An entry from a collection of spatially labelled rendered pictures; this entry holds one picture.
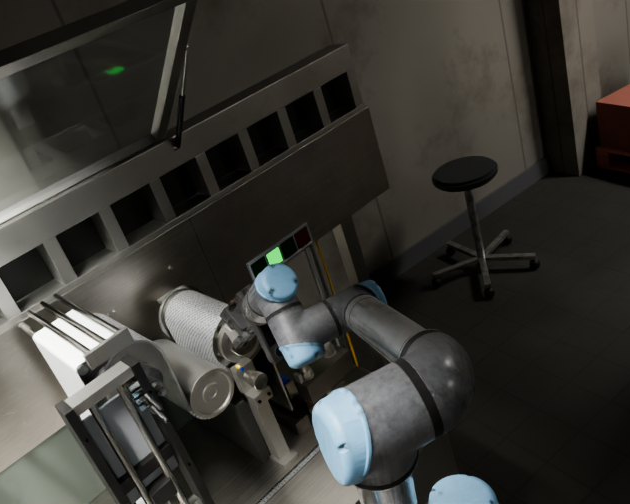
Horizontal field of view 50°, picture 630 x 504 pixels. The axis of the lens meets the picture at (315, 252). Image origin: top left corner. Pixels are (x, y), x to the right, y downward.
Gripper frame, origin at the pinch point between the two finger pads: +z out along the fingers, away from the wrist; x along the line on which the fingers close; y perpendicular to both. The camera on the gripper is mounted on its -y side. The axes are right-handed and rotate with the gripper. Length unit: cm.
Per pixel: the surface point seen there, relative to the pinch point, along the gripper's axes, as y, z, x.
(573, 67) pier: 18, 106, -319
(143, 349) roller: 11.7, -3.4, 19.4
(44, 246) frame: 48, 9, 19
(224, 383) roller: -4.0, 9.2, 6.3
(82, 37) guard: 56, -47, 5
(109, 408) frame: 4.9, -11.5, 33.5
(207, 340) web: 6.2, 5.7, 4.1
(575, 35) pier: 31, 94, -324
